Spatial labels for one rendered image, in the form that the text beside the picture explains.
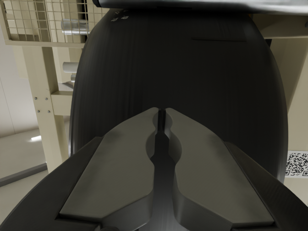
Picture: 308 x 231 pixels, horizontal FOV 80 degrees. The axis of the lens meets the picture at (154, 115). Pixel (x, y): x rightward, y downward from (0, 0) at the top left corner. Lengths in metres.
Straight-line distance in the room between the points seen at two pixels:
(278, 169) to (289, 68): 0.27
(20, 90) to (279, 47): 11.31
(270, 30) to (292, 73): 0.11
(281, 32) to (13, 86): 11.26
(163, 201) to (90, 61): 0.19
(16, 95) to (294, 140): 11.39
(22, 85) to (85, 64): 11.18
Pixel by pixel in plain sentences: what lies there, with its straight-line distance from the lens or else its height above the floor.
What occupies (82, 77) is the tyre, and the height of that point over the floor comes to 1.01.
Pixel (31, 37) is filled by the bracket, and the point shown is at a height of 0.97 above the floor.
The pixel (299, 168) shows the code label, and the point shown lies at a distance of 0.57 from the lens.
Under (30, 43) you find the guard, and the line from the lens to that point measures 0.91.
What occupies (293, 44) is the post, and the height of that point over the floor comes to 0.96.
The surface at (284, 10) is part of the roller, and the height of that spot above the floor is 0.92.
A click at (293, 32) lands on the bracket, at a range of 0.46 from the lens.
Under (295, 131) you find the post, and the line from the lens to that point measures 0.51.
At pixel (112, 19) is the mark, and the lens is 0.30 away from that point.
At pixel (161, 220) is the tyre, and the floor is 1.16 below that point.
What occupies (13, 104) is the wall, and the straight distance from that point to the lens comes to 11.60.
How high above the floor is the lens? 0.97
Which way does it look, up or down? 22 degrees up
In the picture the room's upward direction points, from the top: 178 degrees counter-clockwise
